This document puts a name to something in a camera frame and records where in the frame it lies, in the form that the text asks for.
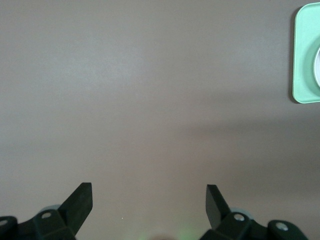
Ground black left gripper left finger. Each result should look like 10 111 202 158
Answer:
0 182 93 240

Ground round white plate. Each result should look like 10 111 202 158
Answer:
313 46 320 88

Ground light green rectangular tray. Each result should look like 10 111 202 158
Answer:
291 2 320 105

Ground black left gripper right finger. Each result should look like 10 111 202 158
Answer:
199 184 307 240

